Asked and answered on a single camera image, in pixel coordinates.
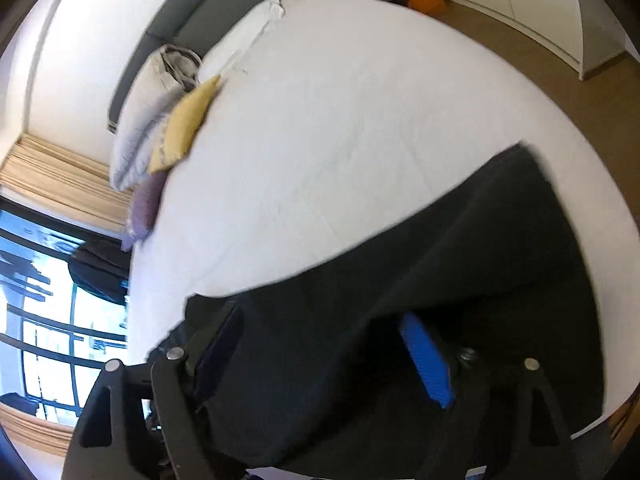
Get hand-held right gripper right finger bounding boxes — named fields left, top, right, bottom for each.
left=398, top=311, right=618, bottom=480

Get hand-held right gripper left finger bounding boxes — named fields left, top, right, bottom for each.
left=60, top=300, right=246, bottom=480

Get black pants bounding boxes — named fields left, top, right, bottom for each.
left=147, top=141, right=608, bottom=480

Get black hanging jacket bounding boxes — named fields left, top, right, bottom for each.
left=67, top=240, right=132, bottom=306

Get purple pillow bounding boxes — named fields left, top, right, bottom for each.
left=121, top=170, right=167, bottom=251

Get black framed window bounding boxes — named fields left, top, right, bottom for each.
left=0, top=195, right=133, bottom=421

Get beige curtain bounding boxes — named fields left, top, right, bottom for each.
left=0, top=400, right=77, bottom=457
left=0, top=132, right=132, bottom=241

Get yellow pillow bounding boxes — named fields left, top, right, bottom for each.
left=146, top=74, right=223, bottom=176

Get white bed mattress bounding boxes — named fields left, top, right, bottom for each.
left=120, top=0, right=626, bottom=441

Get stack of grey pillows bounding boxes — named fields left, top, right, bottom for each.
left=109, top=44, right=203, bottom=192

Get white pillow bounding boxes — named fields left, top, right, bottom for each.
left=197, top=0, right=288, bottom=81

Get grey bed headboard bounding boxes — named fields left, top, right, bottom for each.
left=107, top=0, right=301, bottom=133

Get white wardrobe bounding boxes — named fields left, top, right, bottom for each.
left=425, top=0, right=627, bottom=81

